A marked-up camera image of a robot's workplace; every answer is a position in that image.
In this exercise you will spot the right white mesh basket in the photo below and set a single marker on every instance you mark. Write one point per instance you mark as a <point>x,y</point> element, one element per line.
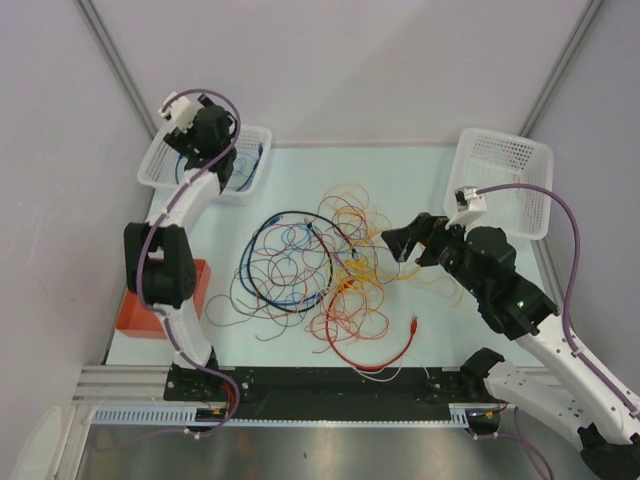
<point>486,158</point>

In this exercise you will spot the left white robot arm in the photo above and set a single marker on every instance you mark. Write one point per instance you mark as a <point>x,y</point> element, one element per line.
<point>160,267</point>

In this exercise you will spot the aluminium frame post left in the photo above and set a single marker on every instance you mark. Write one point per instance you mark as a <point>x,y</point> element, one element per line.
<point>115,62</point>

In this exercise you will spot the orange plastic bin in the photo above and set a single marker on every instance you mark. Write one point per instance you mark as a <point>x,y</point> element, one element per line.
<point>136,322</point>

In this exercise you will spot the aluminium frame post right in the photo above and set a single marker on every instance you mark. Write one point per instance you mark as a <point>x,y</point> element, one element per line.
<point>568,54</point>

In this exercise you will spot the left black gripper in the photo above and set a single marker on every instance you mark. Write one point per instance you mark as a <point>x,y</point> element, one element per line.
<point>183,142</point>

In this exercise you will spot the left white mesh basket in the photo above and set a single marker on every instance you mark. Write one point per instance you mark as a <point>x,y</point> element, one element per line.
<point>162,168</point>

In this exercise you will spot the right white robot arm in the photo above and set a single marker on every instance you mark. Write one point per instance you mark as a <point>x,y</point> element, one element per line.
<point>603,428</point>

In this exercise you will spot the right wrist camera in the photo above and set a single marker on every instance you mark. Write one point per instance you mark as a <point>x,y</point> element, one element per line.
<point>471,206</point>

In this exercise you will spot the white mesh basket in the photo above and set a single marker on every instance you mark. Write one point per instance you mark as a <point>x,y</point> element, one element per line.
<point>162,168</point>
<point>486,158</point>

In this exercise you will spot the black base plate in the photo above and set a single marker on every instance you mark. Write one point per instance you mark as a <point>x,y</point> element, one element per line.
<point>333,393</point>

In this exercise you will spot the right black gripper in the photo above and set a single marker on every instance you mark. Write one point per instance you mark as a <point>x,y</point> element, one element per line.
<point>426,229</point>

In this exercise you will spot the aluminium frame post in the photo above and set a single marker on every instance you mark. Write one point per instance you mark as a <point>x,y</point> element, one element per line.
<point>568,54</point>
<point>115,62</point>

